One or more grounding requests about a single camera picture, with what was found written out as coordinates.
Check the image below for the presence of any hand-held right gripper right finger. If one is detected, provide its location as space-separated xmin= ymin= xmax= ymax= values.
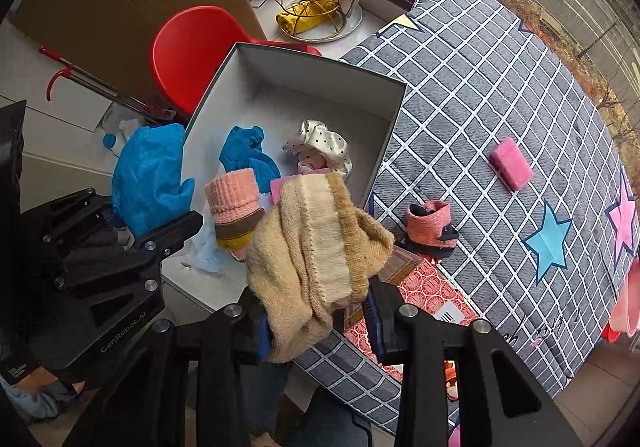
xmin=367 ymin=277 xmax=583 ymax=447

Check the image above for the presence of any person's leg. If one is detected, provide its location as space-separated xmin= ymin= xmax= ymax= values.
xmin=250 ymin=362 xmax=401 ymax=447

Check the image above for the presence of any brown cardboard packet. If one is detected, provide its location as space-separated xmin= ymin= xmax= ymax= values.
xmin=377 ymin=247 xmax=426 ymax=289

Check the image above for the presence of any red patterned packet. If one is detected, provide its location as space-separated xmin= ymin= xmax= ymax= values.
xmin=345 ymin=257 xmax=476 ymax=370

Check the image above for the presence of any beige knitted sock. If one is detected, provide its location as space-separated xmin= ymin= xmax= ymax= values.
xmin=246 ymin=173 xmax=396 ymax=364

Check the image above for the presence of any pink and black knitted bootie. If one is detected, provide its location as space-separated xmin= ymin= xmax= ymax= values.
xmin=400 ymin=199 xmax=461 ymax=258

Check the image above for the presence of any pink sponge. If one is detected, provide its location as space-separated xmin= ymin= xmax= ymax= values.
xmin=488 ymin=137 xmax=534 ymax=192

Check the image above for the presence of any red handled tool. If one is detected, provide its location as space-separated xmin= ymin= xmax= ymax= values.
xmin=39 ymin=45 xmax=176 ymax=124

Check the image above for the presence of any large blue cloth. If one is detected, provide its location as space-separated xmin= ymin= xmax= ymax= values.
xmin=111 ymin=123 xmax=196 ymax=236

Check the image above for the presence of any light blue fluffy cloth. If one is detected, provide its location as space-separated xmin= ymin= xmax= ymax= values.
xmin=185 ymin=214 xmax=251 ymax=276

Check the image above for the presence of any small blue cloth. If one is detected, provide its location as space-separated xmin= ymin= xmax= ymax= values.
xmin=219 ymin=125 xmax=282 ymax=192

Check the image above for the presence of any pink plastic basin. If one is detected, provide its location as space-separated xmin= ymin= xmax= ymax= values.
xmin=607 ymin=257 xmax=640 ymax=343

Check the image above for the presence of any white cardboard box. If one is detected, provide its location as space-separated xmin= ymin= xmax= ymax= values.
xmin=161 ymin=42 xmax=408 ymax=308

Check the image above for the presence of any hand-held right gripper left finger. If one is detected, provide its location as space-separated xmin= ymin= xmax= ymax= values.
xmin=60 ymin=284 xmax=274 ymax=447

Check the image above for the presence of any clear bottle with blue cap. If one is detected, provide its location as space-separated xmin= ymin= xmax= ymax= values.
xmin=102 ymin=109 xmax=146 ymax=152

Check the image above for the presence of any yellow cloth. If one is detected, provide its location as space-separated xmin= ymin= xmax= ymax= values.
xmin=276 ymin=0 xmax=337 ymax=34

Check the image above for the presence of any pink striped knitted sock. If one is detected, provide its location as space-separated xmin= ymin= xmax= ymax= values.
xmin=204 ymin=168 xmax=266 ymax=261

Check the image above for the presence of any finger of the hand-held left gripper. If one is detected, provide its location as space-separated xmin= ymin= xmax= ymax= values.
xmin=52 ymin=210 xmax=205 ymax=293
xmin=20 ymin=188 xmax=123 ymax=248

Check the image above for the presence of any red plastic chair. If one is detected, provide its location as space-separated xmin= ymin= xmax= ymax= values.
xmin=151 ymin=6 xmax=323 ymax=120

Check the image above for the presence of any cream polka dot scrunchie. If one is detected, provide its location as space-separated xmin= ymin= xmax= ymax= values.
xmin=282 ymin=119 xmax=354 ymax=178

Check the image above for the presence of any grey checkered blanket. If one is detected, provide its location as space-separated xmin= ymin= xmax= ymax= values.
xmin=295 ymin=0 xmax=640 ymax=420

